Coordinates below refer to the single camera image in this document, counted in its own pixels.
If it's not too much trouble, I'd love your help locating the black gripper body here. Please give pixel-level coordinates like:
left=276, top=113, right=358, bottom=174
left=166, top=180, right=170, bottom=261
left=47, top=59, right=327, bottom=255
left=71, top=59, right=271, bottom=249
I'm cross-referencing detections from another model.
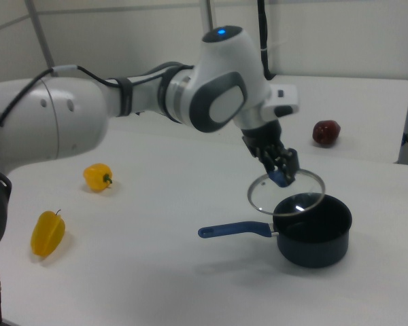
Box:
left=241, top=119, right=284, bottom=158

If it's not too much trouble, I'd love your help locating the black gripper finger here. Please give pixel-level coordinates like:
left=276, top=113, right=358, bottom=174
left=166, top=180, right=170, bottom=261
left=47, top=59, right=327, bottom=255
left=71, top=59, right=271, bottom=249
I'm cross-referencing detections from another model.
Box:
left=279, top=147, right=299, bottom=184
left=258, top=147, right=282, bottom=174

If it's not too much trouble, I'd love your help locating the glass lid with blue knob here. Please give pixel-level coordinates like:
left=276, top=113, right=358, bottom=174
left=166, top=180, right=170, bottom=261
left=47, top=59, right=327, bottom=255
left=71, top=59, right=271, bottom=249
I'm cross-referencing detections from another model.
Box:
left=247, top=168, right=327, bottom=219

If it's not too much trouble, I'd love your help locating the dark red bell pepper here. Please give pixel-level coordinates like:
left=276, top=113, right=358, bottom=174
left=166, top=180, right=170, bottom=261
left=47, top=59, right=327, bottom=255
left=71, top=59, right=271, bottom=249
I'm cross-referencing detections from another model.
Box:
left=311, top=119, right=342, bottom=147

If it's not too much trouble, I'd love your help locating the dark blue saucepan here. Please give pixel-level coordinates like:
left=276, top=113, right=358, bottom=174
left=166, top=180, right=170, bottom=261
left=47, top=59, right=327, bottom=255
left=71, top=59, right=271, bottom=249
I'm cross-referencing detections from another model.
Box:
left=197, top=194, right=354, bottom=270

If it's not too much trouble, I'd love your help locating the black pole with base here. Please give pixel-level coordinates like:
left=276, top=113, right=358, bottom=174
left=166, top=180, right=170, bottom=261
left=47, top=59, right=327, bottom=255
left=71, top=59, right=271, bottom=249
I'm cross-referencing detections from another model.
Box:
left=256, top=0, right=277, bottom=82

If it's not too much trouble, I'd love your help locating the yellow bell pepper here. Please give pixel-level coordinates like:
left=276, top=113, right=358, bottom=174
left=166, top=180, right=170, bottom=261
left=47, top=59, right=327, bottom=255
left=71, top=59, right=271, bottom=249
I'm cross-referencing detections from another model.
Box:
left=82, top=163, right=114, bottom=194

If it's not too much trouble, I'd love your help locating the elongated yellow pepper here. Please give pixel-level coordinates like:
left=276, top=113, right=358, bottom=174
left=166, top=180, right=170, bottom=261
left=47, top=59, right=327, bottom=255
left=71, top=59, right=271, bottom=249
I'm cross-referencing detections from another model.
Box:
left=30, top=209, right=67, bottom=258

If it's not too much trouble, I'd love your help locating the round grey metal post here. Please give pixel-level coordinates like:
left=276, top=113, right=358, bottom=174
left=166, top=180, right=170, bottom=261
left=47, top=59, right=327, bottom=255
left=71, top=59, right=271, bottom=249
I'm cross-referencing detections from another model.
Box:
left=200, top=0, right=215, bottom=34

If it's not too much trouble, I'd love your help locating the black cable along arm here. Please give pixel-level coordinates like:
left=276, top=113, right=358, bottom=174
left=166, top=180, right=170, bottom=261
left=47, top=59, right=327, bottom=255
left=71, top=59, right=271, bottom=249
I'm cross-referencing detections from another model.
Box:
left=0, top=62, right=195, bottom=143

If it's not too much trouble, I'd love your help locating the slanted grey partition post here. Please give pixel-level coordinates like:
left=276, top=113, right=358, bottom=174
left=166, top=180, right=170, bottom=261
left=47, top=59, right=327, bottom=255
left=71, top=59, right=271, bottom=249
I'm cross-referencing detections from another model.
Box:
left=24, top=0, right=56, bottom=70

